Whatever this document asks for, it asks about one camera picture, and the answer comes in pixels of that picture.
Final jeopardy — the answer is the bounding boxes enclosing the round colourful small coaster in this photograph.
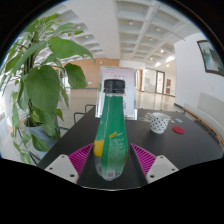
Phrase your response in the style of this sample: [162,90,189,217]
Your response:
[137,115,150,123]

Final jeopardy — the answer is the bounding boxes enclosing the white black-dotted mug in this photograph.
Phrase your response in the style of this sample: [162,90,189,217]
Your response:
[145,112,171,135]

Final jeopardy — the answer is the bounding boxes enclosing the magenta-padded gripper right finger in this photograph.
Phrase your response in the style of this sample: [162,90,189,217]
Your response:
[127,143,180,187]

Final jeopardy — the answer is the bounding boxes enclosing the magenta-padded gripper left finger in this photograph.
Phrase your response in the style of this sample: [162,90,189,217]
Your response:
[44,143,98,187]

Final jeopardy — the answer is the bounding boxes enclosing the potted green leafy plant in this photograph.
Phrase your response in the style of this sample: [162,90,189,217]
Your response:
[0,13,96,165]

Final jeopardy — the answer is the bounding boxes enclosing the recessed ceiling lights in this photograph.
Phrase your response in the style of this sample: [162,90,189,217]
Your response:
[74,19,176,68]

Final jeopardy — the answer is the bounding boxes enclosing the white cushioned wooden bench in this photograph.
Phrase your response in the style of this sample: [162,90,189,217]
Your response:
[181,92,224,148]

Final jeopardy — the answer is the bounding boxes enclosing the clear acrylic sign holder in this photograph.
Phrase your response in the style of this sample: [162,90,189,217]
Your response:
[95,65,139,121]

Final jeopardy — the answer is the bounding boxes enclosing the green plastic drink bottle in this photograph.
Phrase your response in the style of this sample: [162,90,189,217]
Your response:
[93,78,130,182]

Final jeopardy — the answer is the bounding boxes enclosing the flat round red coaster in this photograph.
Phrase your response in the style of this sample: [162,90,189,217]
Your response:
[171,125,186,135]

